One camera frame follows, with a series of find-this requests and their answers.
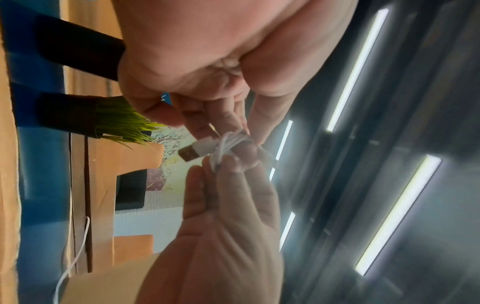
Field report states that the person's left hand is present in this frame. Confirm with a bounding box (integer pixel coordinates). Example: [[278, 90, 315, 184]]
[[112, 0, 359, 146]]

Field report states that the brown cardboard sheet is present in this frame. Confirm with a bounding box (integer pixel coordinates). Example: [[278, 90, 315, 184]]
[[63, 252, 162, 304]]

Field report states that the person's right hand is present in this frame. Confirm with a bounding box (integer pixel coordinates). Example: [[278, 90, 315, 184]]
[[134, 143, 286, 304]]

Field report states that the colourful abstract wall painting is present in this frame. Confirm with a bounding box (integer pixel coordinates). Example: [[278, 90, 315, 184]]
[[149, 92, 196, 191]]

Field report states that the black cylinder pot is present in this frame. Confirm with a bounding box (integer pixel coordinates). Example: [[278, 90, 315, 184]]
[[35, 16, 127, 81]]

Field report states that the green potted plant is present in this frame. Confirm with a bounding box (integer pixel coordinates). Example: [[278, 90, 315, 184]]
[[35, 93, 168, 149]]

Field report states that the long thin white cable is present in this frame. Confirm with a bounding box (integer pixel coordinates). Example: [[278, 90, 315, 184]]
[[52, 216, 92, 304]]

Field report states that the long ceiling light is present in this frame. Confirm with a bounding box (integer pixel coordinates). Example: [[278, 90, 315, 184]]
[[353, 154, 443, 276], [325, 9, 390, 133], [279, 212, 297, 253], [275, 120, 294, 161]]

